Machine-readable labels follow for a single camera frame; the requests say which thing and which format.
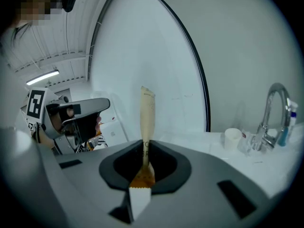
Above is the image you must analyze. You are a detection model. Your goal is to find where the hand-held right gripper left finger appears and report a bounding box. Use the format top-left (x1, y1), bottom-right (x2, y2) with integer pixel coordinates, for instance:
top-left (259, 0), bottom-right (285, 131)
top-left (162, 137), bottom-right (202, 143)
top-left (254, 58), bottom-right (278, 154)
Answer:
top-left (128, 167), bottom-right (143, 221)

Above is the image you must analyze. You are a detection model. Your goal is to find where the blue and white toothbrush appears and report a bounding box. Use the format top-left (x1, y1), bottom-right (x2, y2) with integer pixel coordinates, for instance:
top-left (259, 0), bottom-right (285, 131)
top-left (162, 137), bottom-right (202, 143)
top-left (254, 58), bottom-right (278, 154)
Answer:
top-left (277, 101), bottom-right (299, 147)

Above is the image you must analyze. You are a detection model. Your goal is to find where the clear plastic packet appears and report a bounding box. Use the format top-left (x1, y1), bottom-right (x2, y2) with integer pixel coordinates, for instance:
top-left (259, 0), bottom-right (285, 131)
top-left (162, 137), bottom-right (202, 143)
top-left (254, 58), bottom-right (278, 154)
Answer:
top-left (237, 130), bottom-right (258, 156)

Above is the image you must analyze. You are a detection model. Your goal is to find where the black framed mirror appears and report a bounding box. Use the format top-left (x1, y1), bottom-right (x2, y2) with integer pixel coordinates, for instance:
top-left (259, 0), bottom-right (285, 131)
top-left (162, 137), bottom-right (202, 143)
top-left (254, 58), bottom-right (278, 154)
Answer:
top-left (88, 0), bottom-right (211, 142)

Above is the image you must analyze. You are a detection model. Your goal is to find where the white cup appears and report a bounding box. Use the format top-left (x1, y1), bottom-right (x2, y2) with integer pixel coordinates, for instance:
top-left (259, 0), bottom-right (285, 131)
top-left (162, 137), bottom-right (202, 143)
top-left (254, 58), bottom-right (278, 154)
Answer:
top-left (224, 127), bottom-right (242, 151)

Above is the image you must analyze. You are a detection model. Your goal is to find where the white sink counter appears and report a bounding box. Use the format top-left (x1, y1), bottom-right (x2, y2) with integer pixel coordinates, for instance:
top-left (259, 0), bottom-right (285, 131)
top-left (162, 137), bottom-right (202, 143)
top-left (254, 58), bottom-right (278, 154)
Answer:
top-left (152, 123), bottom-right (304, 200)

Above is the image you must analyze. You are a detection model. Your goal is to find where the ceiling tube light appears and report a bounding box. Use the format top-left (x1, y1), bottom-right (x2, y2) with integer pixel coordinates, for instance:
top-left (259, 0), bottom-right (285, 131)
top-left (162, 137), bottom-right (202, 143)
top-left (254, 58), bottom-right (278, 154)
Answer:
top-left (25, 69), bottom-right (60, 86)

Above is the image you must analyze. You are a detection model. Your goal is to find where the person's head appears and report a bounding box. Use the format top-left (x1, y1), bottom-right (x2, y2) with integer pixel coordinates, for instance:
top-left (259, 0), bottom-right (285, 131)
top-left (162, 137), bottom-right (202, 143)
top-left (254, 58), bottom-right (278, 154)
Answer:
top-left (9, 0), bottom-right (65, 28)

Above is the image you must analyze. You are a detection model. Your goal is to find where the beige toiletry tube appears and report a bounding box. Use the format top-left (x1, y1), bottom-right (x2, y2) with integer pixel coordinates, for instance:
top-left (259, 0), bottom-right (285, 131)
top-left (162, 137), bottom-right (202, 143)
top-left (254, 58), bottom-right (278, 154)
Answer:
top-left (140, 85), bottom-right (156, 175)

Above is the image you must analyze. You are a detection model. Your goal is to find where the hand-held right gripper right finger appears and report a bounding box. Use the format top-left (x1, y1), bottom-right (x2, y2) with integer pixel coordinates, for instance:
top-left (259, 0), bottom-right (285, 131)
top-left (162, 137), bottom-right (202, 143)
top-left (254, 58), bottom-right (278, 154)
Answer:
top-left (140, 162), bottom-right (156, 214)

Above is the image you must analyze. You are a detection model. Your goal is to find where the black white striped item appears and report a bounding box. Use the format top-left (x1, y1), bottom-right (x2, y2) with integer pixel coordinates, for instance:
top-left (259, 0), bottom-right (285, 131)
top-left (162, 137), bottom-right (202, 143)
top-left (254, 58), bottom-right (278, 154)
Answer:
top-left (94, 134), bottom-right (109, 149)

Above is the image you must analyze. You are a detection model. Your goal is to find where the chrome faucet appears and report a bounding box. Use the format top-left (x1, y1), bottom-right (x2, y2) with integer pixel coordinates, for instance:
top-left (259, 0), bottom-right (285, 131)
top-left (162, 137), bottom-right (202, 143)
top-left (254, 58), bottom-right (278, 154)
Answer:
top-left (250, 82), bottom-right (292, 152)

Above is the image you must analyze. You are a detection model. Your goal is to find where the person's left forearm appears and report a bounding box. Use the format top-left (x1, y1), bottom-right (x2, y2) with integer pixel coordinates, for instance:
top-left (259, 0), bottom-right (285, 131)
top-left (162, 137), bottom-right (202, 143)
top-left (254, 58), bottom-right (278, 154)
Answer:
top-left (37, 126), bottom-right (57, 152)

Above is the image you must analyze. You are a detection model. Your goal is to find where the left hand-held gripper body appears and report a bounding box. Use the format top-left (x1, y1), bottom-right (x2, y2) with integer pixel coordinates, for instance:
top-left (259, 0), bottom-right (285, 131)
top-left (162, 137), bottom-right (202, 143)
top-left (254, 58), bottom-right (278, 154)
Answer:
top-left (25, 86), bottom-right (111, 155)

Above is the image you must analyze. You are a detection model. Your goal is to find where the person's left hand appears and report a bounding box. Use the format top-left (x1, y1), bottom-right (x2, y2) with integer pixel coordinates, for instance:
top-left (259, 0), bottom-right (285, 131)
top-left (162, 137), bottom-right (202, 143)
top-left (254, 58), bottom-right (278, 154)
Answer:
top-left (51, 107), bottom-right (103, 137)

